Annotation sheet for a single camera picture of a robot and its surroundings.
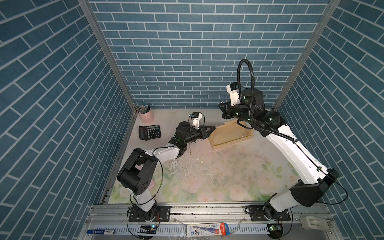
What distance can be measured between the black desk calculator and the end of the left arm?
0.39 m

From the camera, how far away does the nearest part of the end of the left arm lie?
2.23 ft

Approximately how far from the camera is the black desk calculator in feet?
3.40
